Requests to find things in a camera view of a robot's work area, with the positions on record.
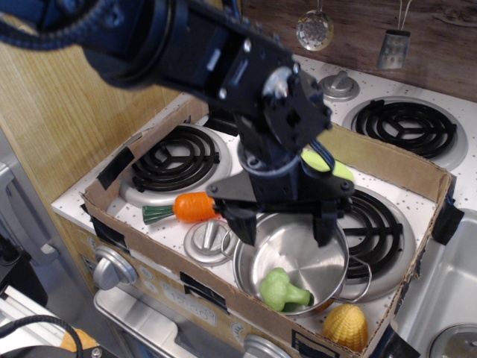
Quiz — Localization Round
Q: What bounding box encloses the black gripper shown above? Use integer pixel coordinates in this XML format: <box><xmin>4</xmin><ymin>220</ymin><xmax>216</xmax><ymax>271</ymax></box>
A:
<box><xmin>206</xmin><ymin>141</ymin><xmax>355</xmax><ymax>247</ymax></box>

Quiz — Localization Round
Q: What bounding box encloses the green toy broccoli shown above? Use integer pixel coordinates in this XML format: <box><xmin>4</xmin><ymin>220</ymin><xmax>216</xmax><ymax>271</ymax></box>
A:
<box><xmin>259</xmin><ymin>268</ymin><xmax>311</xmax><ymax>312</ymax></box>

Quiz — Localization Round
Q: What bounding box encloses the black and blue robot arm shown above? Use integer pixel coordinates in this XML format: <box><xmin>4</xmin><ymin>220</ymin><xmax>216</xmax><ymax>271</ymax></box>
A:
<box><xmin>1</xmin><ymin>1</ymin><xmax>354</xmax><ymax>247</ymax></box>

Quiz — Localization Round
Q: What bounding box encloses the light green plastic plate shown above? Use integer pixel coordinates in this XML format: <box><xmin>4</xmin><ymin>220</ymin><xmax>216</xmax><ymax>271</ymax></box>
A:
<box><xmin>301</xmin><ymin>148</ymin><xmax>355</xmax><ymax>183</ymax></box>

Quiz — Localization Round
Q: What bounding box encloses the silver knob front centre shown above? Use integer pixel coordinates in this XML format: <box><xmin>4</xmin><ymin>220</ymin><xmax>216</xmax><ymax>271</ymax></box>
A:
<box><xmin>183</xmin><ymin>219</ymin><xmax>239</xmax><ymax>267</ymax></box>

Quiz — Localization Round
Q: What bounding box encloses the orange toy carrot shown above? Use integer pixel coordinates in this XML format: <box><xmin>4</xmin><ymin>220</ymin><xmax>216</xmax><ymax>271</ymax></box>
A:
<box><xmin>142</xmin><ymin>192</ymin><xmax>221</xmax><ymax>224</ymax></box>

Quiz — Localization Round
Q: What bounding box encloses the front right black burner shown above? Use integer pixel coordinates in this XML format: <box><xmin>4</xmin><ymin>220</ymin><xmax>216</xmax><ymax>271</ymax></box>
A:
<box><xmin>338</xmin><ymin>188</ymin><xmax>417</xmax><ymax>303</ymax></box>

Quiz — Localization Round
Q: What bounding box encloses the black burner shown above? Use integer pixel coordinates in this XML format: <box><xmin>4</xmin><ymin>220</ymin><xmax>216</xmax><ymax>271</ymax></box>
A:
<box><xmin>342</xmin><ymin>96</ymin><xmax>468</xmax><ymax>171</ymax></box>
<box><xmin>120</xmin><ymin>124</ymin><xmax>233</xmax><ymax>208</ymax></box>
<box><xmin>338</xmin><ymin>188</ymin><xmax>417</xmax><ymax>303</ymax></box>

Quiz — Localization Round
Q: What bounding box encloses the front left black burner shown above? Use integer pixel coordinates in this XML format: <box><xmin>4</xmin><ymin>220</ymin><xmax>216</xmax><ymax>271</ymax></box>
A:
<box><xmin>120</xmin><ymin>124</ymin><xmax>233</xmax><ymax>208</ymax></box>

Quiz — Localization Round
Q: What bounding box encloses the yellow toy corn cob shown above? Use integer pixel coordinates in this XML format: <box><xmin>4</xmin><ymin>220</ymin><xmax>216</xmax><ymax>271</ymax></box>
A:
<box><xmin>322</xmin><ymin>304</ymin><xmax>368</xmax><ymax>352</ymax></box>

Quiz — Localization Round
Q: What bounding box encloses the silver oven knob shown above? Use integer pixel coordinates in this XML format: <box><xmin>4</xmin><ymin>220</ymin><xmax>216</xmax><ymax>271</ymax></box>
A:
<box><xmin>243</xmin><ymin>334</ymin><xmax>290</xmax><ymax>358</ymax></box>
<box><xmin>93</xmin><ymin>246</ymin><xmax>139</xmax><ymax>290</ymax></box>

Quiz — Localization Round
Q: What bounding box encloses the brown cardboard fence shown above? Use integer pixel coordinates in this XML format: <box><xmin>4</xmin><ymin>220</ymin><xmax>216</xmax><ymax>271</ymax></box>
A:
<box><xmin>82</xmin><ymin>95</ymin><xmax>453</xmax><ymax>357</ymax></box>

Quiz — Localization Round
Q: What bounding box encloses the silver knob back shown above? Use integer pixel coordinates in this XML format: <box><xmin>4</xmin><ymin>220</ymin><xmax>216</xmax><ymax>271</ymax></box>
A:
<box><xmin>319</xmin><ymin>70</ymin><xmax>360</xmax><ymax>102</ymax></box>

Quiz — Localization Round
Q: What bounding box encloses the back right black burner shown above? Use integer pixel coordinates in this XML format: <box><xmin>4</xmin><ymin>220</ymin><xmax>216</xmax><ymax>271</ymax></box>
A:
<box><xmin>342</xmin><ymin>96</ymin><xmax>468</xmax><ymax>171</ymax></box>

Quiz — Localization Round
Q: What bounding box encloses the steel sink basin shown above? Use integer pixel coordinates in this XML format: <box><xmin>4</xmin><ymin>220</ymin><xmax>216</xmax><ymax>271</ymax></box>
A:
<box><xmin>391</xmin><ymin>209</ymin><xmax>476</xmax><ymax>357</ymax></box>

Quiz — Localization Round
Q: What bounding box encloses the silver oven front knob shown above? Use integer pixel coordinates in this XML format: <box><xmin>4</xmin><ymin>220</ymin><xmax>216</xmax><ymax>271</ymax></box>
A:
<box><xmin>93</xmin><ymin>246</ymin><xmax>139</xmax><ymax>290</ymax></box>

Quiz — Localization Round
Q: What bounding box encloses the hanging metal skimmer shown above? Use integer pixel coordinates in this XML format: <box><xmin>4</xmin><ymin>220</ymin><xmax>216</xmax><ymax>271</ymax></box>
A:
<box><xmin>296</xmin><ymin>1</ymin><xmax>334</xmax><ymax>51</ymax></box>

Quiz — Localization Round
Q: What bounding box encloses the hanging metal spatula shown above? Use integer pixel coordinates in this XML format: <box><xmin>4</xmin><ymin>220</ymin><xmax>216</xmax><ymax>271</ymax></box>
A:
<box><xmin>376</xmin><ymin>0</ymin><xmax>414</xmax><ymax>70</ymax></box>

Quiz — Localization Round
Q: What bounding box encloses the silver sink drain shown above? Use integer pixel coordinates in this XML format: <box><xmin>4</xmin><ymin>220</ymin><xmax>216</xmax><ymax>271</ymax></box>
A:
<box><xmin>429</xmin><ymin>324</ymin><xmax>476</xmax><ymax>358</ymax></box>

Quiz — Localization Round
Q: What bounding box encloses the orange object lower left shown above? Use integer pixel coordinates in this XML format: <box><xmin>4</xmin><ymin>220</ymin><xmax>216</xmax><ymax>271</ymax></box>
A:
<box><xmin>60</xmin><ymin>329</ymin><xmax>98</xmax><ymax>352</ymax></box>

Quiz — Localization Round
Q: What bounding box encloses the steel pot with handles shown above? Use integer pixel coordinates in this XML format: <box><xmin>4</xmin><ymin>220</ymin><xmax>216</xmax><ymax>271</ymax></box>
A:
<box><xmin>226</xmin><ymin>213</ymin><xmax>373</xmax><ymax>317</ymax></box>

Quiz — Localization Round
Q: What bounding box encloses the silver oven door handle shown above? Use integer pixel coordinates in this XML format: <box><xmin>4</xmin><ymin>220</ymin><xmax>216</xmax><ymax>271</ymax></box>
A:
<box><xmin>94</xmin><ymin>288</ymin><xmax>242</xmax><ymax>357</ymax></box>

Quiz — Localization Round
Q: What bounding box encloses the black cable lower left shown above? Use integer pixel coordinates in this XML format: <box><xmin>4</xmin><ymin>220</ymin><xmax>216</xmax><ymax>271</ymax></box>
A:
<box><xmin>0</xmin><ymin>315</ymin><xmax>83</xmax><ymax>358</ymax></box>

